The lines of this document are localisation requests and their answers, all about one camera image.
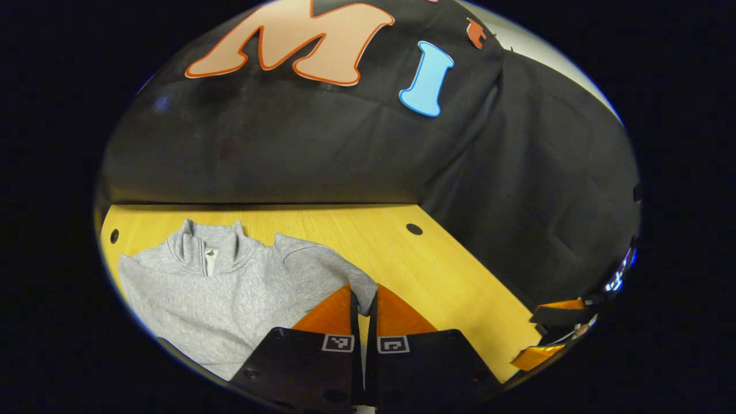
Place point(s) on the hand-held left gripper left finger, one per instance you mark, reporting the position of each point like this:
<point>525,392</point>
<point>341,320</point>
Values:
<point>355,356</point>

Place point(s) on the grey zip-neck sweatshirt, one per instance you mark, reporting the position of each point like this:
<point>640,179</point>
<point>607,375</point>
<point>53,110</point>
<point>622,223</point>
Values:
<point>201,299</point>

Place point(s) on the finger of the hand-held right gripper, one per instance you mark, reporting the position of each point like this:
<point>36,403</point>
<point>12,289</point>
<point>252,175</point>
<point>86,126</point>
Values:
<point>563,315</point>
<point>537,356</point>

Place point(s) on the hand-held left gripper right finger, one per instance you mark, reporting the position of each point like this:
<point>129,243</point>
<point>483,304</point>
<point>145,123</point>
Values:
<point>371,368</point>

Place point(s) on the black backdrop cloth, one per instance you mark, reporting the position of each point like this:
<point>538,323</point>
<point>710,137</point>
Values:
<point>322,144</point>

